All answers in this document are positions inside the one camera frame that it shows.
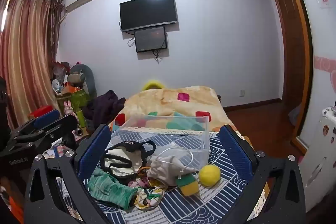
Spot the small black wall monitor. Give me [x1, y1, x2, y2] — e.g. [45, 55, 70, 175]
[134, 26, 168, 53]

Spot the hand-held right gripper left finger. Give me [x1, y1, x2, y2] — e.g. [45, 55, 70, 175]
[24, 124, 116, 224]

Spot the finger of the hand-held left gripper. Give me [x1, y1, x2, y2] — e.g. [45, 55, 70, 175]
[10, 109, 61, 139]
[14, 114, 79, 152]

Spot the dark purple garment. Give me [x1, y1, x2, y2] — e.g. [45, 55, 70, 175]
[83, 90, 126, 133]

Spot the green cardboard box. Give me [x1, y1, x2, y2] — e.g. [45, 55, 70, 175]
[56, 88, 91, 119]

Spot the clear plastic storage box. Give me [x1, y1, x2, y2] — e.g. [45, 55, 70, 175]
[112, 115, 210, 165]

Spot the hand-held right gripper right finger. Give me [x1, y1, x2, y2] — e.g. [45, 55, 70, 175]
[219, 124, 307, 224]

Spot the orange patterned cloth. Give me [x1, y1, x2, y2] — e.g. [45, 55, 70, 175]
[0, 178, 25, 224]

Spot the floral patterned cloth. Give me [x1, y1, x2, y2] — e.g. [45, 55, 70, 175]
[129, 178, 166, 210]

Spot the yellow plush object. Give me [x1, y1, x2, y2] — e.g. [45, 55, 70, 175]
[142, 80, 165, 92]

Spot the pile of plastic bags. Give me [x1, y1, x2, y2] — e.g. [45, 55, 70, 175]
[52, 61, 71, 83]

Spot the pink wall border sticker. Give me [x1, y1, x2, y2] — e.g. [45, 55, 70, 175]
[314, 56, 336, 74]

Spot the orange blanket with coloured squares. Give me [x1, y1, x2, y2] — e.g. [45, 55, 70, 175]
[109, 85, 237, 133]

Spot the striped orange curtain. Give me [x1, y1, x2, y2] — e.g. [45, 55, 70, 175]
[0, 0, 64, 132]

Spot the white appliance with stickers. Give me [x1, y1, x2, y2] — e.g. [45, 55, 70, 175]
[298, 101, 336, 212]

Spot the blue wave patterned sheet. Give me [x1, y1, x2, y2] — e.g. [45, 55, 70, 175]
[56, 130, 264, 224]

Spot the wooden door frame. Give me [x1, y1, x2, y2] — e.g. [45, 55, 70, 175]
[270, 0, 314, 154]

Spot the yellow felt ball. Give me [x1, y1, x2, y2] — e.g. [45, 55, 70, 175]
[199, 164, 221, 186]

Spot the grey plush toy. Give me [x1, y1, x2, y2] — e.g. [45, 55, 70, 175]
[70, 63, 97, 98]

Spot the pink bunny figure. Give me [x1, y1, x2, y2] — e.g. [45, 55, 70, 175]
[64, 101, 75, 116]

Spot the large black wall television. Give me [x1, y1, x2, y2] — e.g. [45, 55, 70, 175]
[119, 0, 178, 32]

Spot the green ribbed cloth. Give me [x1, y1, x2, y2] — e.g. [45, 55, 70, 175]
[87, 168, 138, 210]

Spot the red box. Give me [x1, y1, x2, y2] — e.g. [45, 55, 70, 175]
[33, 106, 54, 119]

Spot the green bottle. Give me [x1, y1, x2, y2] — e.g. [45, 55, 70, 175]
[76, 108, 87, 128]

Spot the grey drawstring bag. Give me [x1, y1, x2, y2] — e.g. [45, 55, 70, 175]
[146, 147, 200, 186]

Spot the yellow green sponge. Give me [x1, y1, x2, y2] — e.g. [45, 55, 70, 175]
[176, 174, 200, 197]

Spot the black and white fabric cap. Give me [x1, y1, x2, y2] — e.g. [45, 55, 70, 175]
[101, 140, 156, 178]

